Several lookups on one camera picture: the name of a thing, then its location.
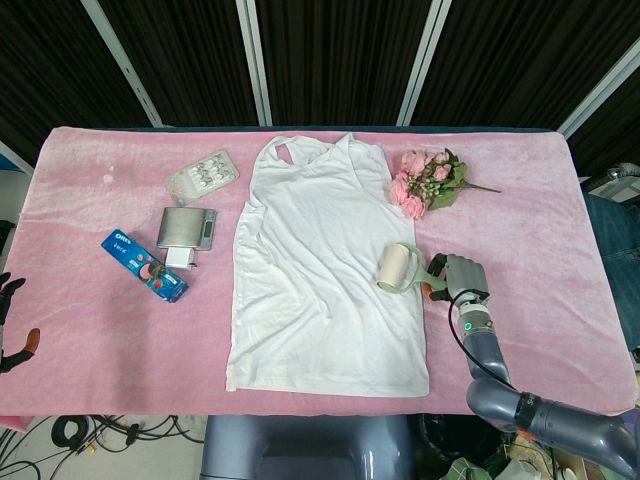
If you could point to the left robot hand black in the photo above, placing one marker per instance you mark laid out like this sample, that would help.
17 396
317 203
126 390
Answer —
10 290

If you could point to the right robot hand grey black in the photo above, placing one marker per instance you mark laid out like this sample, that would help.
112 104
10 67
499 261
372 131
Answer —
465 275

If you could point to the green lint roller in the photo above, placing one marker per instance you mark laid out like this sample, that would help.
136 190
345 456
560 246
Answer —
395 265

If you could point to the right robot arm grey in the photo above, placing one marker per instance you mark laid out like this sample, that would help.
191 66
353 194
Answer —
500 400

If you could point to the pink artificial flower bouquet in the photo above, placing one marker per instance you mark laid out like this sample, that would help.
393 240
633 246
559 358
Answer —
425 185

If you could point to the pink plush table blanket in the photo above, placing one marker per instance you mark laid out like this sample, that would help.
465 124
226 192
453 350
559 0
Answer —
125 350

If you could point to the blue Oreo cookie box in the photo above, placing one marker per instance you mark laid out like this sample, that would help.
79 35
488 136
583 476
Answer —
145 265

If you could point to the white tank top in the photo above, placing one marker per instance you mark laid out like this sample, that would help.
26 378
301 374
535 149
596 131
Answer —
325 280

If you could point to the blue fabric bundle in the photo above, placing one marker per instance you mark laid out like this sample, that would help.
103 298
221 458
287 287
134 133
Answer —
612 240

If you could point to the white charger plug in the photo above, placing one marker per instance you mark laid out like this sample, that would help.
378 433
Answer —
177 260

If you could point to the grey box with black parts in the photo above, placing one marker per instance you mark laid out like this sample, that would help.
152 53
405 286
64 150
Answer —
617 182

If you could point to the black digital scale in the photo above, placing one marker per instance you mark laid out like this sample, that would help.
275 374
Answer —
182 225

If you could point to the green white packaging clutter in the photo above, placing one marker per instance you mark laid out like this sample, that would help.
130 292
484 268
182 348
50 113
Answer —
480 467

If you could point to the clear plastic binder pouch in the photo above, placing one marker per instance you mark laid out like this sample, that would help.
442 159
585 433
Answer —
205 175

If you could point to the grey robot torso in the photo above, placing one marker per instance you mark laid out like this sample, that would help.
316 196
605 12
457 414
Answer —
305 450

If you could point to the white partition frame post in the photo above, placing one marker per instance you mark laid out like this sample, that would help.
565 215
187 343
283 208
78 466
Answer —
600 97
422 65
120 60
255 65

